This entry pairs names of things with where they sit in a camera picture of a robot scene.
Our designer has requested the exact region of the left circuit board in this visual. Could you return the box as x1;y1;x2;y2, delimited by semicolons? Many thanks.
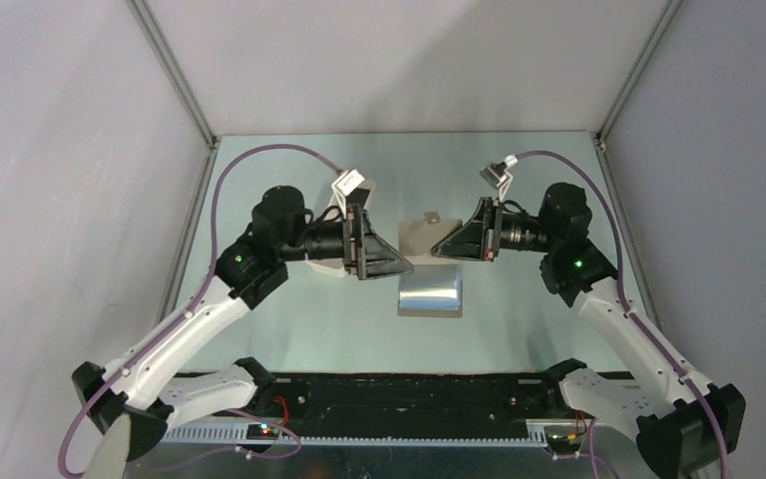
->
246;424;281;441

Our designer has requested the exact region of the right circuit board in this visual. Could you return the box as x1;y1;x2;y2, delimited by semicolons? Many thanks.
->
548;433;584;444

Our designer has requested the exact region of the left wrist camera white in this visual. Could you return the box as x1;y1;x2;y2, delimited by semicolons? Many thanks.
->
331;169;366;209

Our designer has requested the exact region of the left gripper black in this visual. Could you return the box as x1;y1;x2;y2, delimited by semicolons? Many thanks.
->
278;204;413;278

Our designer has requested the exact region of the circuit board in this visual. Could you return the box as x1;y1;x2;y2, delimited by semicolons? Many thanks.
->
246;424;281;441
548;433;584;444

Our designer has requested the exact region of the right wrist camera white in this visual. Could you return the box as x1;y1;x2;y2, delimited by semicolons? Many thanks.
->
480;155;519;201

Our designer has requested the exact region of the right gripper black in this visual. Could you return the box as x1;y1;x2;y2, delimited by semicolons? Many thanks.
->
432;198;558;262

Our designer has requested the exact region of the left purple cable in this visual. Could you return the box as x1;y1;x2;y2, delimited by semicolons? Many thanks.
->
57;144;345;479

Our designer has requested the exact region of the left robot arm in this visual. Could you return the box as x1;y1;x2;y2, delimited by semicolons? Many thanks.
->
72;186;414;462

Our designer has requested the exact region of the aluminium frame rail front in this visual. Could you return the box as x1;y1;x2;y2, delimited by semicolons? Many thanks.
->
161;421;565;448

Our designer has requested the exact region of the beige card holder wallet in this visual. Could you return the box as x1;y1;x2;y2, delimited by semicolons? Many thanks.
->
397;212;464;318

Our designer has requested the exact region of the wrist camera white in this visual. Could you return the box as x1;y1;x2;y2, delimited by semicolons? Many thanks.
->
331;169;366;209
480;155;519;201

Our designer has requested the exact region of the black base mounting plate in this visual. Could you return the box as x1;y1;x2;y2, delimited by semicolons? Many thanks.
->
243;372;591;439

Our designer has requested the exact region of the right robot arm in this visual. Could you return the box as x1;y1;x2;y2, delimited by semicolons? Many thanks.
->
432;183;746;478

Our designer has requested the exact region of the white plastic tray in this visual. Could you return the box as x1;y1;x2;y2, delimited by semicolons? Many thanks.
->
304;179;376;278

